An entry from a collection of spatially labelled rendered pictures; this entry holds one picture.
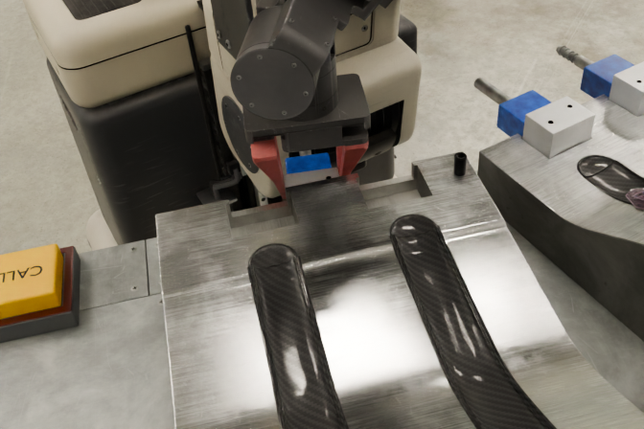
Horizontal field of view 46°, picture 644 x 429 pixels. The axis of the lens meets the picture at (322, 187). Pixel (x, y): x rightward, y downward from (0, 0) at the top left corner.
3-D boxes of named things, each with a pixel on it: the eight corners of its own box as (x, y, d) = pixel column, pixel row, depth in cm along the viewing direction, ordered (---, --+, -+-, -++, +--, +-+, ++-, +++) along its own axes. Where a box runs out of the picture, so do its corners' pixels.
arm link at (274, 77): (421, -52, 54) (324, -125, 52) (415, 29, 46) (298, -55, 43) (327, 59, 61) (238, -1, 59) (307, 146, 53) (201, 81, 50)
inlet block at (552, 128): (457, 112, 78) (459, 67, 74) (494, 95, 79) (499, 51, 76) (545, 180, 69) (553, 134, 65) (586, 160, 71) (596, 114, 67)
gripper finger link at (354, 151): (371, 208, 67) (368, 123, 60) (291, 219, 66) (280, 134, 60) (358, 160, 72) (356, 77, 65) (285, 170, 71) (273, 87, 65)
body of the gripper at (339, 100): (372, 134, 61) (369, 56, 56) (247, 150, 61) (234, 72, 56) (358, 90, 66) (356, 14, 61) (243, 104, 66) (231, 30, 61)
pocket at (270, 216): (231, 232, 63) (224, 199, 61) (292, 218, 64) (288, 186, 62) (239, 270, 60) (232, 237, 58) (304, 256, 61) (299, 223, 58)
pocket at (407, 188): (356, 205, 65) (353, 172, 62) (414, 192, 65) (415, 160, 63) (369, 241, 61) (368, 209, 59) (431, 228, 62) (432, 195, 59)
